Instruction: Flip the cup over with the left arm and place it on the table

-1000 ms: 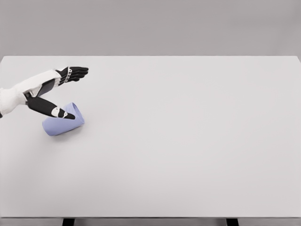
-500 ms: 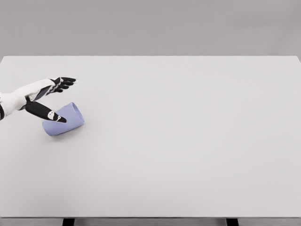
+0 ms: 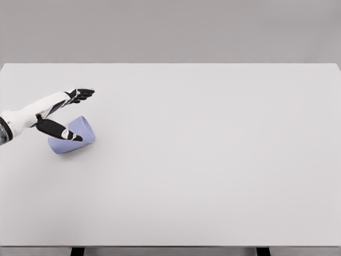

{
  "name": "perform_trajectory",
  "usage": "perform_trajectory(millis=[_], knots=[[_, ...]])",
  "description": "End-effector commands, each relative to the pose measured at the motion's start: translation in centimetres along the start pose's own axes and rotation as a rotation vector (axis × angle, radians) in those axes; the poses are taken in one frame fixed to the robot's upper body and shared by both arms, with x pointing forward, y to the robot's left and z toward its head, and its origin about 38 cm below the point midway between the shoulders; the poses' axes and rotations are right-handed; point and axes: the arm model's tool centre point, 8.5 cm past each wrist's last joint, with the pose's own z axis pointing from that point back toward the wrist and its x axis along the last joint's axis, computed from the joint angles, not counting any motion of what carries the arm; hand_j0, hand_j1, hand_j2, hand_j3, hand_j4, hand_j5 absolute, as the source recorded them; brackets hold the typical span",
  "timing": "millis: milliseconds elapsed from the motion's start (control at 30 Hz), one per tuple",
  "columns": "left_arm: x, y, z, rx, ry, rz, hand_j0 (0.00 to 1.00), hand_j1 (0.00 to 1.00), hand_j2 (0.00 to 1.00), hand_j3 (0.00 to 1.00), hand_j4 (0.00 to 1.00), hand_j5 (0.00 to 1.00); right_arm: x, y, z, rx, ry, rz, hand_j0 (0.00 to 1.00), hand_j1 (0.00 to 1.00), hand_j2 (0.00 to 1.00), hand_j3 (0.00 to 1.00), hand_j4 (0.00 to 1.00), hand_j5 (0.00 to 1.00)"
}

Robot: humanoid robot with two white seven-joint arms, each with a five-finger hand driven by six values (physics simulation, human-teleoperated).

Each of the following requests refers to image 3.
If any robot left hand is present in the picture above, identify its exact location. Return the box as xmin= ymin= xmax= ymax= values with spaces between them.
xmin=20 ymin=88 xmax=95 ymax=142

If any lavender blue cup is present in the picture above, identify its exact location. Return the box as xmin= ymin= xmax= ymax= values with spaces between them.
xmin=47 ymin=116 xmax=96 ymax=155

